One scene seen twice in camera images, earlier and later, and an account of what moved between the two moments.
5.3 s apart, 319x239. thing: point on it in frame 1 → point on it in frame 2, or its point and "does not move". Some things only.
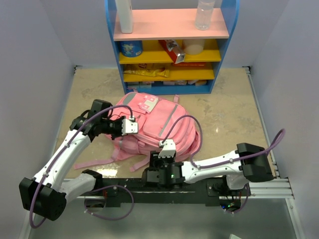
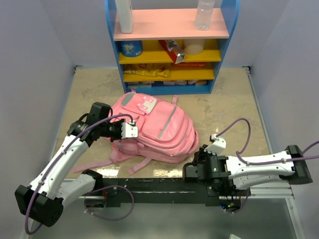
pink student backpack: x=147 y=121 does not move
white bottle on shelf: x=124 y=9 does not move
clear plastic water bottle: x=203 y=14 does not move
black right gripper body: x=157 y=163 → x=200 y=158
